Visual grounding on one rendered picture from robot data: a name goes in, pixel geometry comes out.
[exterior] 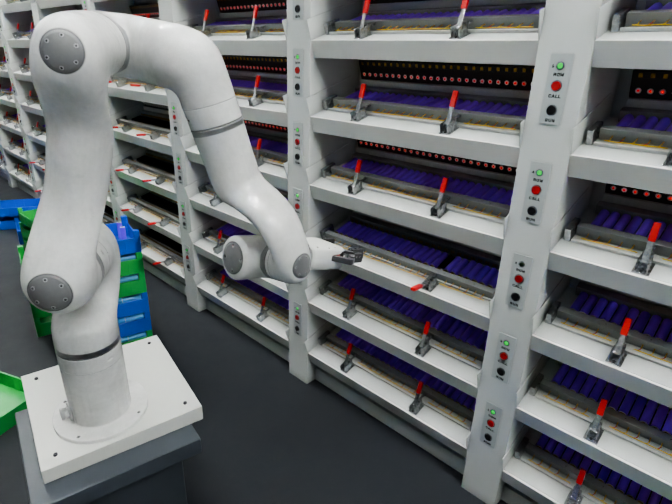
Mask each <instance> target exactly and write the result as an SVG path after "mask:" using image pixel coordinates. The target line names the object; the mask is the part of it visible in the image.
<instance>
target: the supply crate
mask: <svg viewBox="0 0 672 504"><path fill-rule="evenodd" d="M120 218H121V222H122V226H125V230H126V237H127V239H123V240H121V239H119V237H118V230H117V224H116V223H111V224H105V225H106V226H107V227H108V228H109V229H110V230H111V231H112V233H113V234H114V236H115V238H116V240H117V243H118V246H119V251H120V255H125V254H131V253H136V252H142V249H141V242H140V234H139V230H138V229H134V230H133V228H132V227H131V226H130V225H129V224H128V221H127V216H126V215H123V216H120Z"/></svg>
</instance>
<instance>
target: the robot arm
mask: <svg viewBox="0 0 672 504"><path fill-rule="evenodd" d="M29 67H30V74H31V79H32V83H33V86H34V88H35V91H36V93H37V96H38V99H39V101H40V104H41V107H42V110H43V115H44V120H45V127H46V155H45V176H44V184H43V189H42V194H41V198H40V201H39V205H38V208H37V211H36V215H35V218H34V221H33V224H32V228H31V231H30V234H29V238H28V241H27V245H26V248H25V252H24V256H23V260H22V265H21V274H20V282H21V287H22V291H23V293H24V295H25V297H26V298H27V299H28V301H29V302H30V303H31V304H32V305H34V306H35V307H36V308H38V309H40V310H42V311H44V312H48V313H52V320H51V335H52V340H53V345H54V349H55V353H56V357H57V361H58V365H59V369H60V373H61V378H62V382H63V386H64V390H65V394H66V397H65V398H63V400H62V401H61V402H60V403H59V404H58V406H57V407H56V409H55V411H54V414H53V418H52V422H53V428H54V430H55V432H56V434H57V435H58V436H59V437H60V438H62V439H63V440H65V441H67V442H70V443H74V444H95V443H100V442H104V441H108V440H111V439H113V438H116V437H118V436H120V435H122V434H124V433H125V432H127V431H128V430H130V429H131V428H132V427H134V426H135V425H136V424H137V423H138V422H139V421H140V420H141V419H142V417H143V416H144V414H145V412H146V410H147V407H148V395H147V392H146V390H145V389H144V387H143V386H142V385H141V384H139V383H138V382H136V381H134V380H130V379H128V378H127V372H126V367H125V361H124V355H123V348H122V342H121V336H120V330H119V325H118V318H117V309H118V298H119V289H120V274H121V259H120V251H119V246H118V243H117V240H116V238H115V236H114V234H113V233H112V231H111V230H110V229H109V228H108V227H107V226H106V225H105V224H103V223H102V219H103V214H104V210H105V206H106V201H107V196H108V190H109V184H110V177H111V169H112V159H113V149H114V134H113V127H112V122H111V117H110V111H109V106H108V83H109V79H110V76H114V77H126V78H132V79H137V80H141V81H144V82H147V83H150V84H153V85H156V86H159V87H162V88H165V89H168V90H171V91H173V92H174V93H175V94H176V95H177V97H178V99H179V101H180V104H181V106H182V109H183V112H184V114H185V117H186V119H187V122H188V125H189V127H190V130H191V133H192V135H193V138H194V140H195V143H196V146H197V148H198V151H199V153H200V156H201V158H202V161H203V163H204V166H205V168H206V171H207V174H208V176H209V179H210V181H211V184H212V186H213V189H214V191H215V193H216V194H217V196H218V197H219V198H220V199H221V200H222V201H223V202H225V203H226V204H228V205H229V206H231V207H233V208H234V209H236V210H237V211H238V212H240V213H241V214H242V215H244V216H245V217H246V218H247V219H248V220H249V221H250V222H251V223H252V224H253V225H254V226H255V227H256V229H257V230H258V231H259V233H260V234H261V235H235V236H232V237H230V238H229V239H228V240H227V241H226V242H225V244H224V247H223V251H222V262H223V266H224V269H225V271H226V273H227V274H228V276H229V277H230V278H232V279H234V280H246V279H255V278H269V279H274V280H277V281H281V282H284V283H290V284H296V283H300V282H302V281H304V280H305V279H306V278H307V277H308V275H309V273H310V271H311V269H316V270H324V269H339V268H341V267H342V264H341V263H343V264H347V265H353V264H354V263H359V262H362V259H363V253H364V249H362V248H360V249H351V251H350V250H344V249H343V248H342V247H341V246H338V245H336V244H334V242H335V239H334V238H322V239H320V238H315V237H306V236H305V233H304V230H303V227H302V224H301V222H300V219H299V217H298V215H297V214H296V212H295V210H294V209H293V207H292V206H291V204H290V203H289V202H288V201H287V199H286V198H285V197H284V196H283V195H282V194H281V193H280V192H279V191H278V190H277V189H276V188H274V187H273V186H272V185H271V184H270V183H268V182H267V181H266V180H265V179H264V178H263V176H262V175H261V173H260V171H259V169H258V166H257V163H256V159H255V156H254V153H253V150H252V146H251V143H250V140H249V137H248V133H247V130H246V127H245V124H244V121H243V117H242V114H241V111H240V108H239V105H238V102H237V99H236V96H235V92H234V89H233V86H232V83H231V80H230V77H229V74H228V71H227V68H226V65H225V63H224V60H223V58H222V55H221V53H220V51H219V50H218V48H217V47H216V45H215V44H214V43H213V42H212V40H211V39H209V38H208V37H207V36H206V35H204V34H203V33H201V32H199V31H197V30H195V29H193V28H190V27H187V26H184V25H180V24H176V23H172V22H167V21H161V20H156V19H151V18H146V17H141V16H136V15H130V14H122V13H114V12H105V11H86V10H72V11H61V12H57V13H54V14H51V15H49V16H47V17H45V18H43V19H42V20H41V21H40V22H39V23H38V24H37V26H36V27H35V29H34V31H33V34H32V37H31V42H30V49H29ZM344 253H346V254H349V256H348V258H347V257H343V254H344ZM339 254H340V256H338V255H339Z"/></svg>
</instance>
